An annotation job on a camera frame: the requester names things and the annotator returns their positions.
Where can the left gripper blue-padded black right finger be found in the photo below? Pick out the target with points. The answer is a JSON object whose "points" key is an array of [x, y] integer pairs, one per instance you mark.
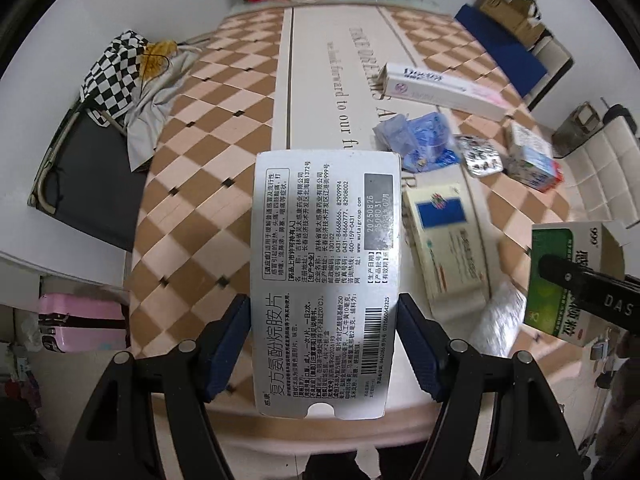
{"points": [[528, 436]]}

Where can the silver foil blister pack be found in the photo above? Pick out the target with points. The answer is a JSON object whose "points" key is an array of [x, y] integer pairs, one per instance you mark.
{"points": [[480, 157]]}

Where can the cream blue medicine box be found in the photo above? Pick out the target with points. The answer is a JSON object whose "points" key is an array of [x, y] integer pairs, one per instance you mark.
{"points": [[447, 239]]}

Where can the long white pink box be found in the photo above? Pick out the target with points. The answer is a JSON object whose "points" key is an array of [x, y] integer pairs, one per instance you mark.
{"points": [[430, 87]]}

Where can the grey white garment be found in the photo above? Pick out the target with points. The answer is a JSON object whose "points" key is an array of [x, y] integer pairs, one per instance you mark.
{"points": [[164, 68]]}

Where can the blue plastic wrapper bag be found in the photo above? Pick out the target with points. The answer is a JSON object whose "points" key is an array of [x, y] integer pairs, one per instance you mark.
{"points": [[424, 144]]}

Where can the cardboard boxes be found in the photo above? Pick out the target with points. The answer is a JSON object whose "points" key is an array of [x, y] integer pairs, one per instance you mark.
{"points": [[522, 18]]}

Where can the small white blue red carton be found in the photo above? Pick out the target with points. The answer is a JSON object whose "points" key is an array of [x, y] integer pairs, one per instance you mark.
{"points": [[530, 159]]}

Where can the green white medicine box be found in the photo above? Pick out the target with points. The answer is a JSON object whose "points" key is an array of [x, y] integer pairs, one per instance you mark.
{"points": [[551, 309]]}

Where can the white medicine box with text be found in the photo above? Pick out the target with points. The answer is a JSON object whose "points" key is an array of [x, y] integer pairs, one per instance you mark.
{"points": [[324, 280]]}

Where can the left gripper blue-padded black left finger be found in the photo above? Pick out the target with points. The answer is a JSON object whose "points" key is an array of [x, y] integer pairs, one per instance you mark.
{"points": [[116, 437]]}

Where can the white padded chair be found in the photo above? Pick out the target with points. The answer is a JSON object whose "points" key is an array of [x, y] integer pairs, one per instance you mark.
{"points": [[601, 177]]}

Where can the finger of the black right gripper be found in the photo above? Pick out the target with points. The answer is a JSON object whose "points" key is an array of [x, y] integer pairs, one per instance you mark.
{"points": [[615, 301]]}

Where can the pink suitcase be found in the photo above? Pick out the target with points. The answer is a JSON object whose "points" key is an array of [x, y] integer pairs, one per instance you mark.
{"points": [[72, 324]]}

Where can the checkered tablecloth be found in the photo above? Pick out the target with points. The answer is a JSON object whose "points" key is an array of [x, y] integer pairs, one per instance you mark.
{"points": [[306, 78]]}

